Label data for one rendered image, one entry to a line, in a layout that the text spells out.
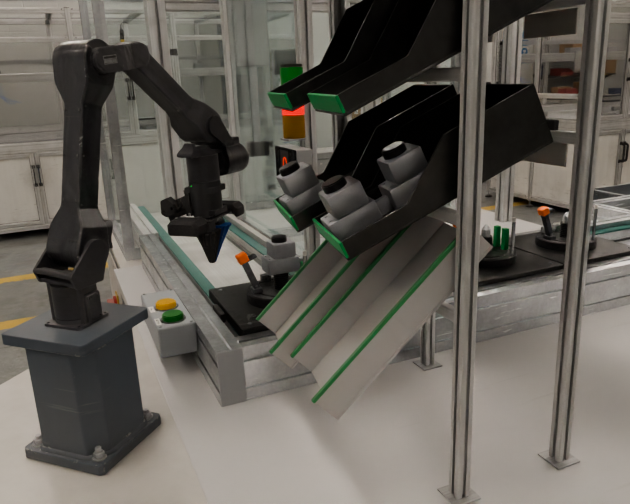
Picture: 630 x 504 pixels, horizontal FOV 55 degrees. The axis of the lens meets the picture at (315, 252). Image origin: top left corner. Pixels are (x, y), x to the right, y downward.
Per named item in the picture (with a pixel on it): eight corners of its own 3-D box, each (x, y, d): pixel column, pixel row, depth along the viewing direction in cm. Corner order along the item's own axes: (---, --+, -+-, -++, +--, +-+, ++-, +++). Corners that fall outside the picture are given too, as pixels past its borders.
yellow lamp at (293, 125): (288, 139, 130) (287, 116, 128) (280, 137, 134) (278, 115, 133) (309, 137, 132) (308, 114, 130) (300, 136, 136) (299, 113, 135)
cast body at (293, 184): (295, 221, 85) (272, 178, 83) (287, 215, 89) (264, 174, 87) (344, 191, 87) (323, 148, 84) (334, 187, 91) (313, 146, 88)
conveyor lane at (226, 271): (247, 386, 108) (243, 335, 105) (163, 264, 182) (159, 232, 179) (385, 352, 119) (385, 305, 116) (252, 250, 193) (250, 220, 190)
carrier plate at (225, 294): (243, 340, 105) (242, 329, 105) (209, 298, 126) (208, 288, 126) (364, 314, 114) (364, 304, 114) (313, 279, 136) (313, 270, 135)
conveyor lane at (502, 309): (246, 400, 103) (242, 347, 100) (200, 330, 133) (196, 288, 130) (721, 281, 150) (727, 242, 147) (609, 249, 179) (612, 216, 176)
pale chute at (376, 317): (338, 421, 73) (311, 401, 71) (312, 372, 85) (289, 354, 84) (493, 247, 72) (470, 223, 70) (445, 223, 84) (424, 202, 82)
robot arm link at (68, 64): (86, 33, 80) (123, 45, 85) (50, 37, 83) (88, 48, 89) (77, 272, 83) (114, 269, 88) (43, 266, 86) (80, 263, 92)
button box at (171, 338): (161, 359, 111) (157, 328, 109) (143, 320, 129) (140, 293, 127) (198, 351, 113) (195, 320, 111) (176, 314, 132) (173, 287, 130)
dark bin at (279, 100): (292, 112, 77) (264, 57, 74) (274, 108, 89) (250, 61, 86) (477, 9, 79) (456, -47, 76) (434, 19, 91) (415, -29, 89)
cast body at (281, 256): (269, 276, 115) (267, 240, 113) (261, 270, 119) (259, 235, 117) (309, 269, 118) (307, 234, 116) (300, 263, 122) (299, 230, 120)
